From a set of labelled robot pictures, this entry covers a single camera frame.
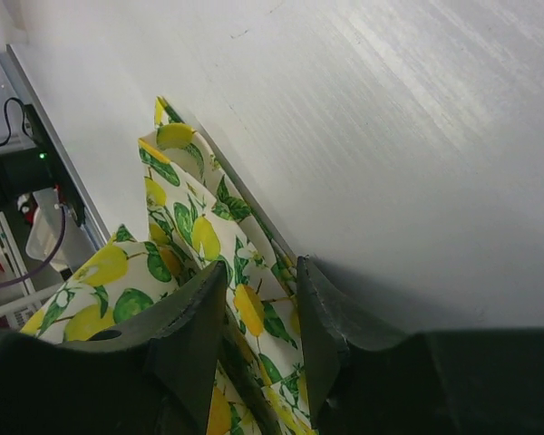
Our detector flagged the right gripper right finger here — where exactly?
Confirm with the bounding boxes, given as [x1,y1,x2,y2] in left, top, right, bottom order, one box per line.
[296,257,544,434]

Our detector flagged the aluminium mounting rail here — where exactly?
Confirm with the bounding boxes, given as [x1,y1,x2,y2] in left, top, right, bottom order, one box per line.
[0,44,110,248]

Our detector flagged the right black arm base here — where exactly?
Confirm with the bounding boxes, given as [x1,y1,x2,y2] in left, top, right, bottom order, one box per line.
[0,97,85,226]

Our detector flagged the yellow floral skirt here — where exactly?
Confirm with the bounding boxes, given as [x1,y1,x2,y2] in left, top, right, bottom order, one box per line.
[23,97,313,434]

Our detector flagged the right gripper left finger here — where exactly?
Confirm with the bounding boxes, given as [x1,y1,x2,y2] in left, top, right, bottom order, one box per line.
[0,262,227,434]

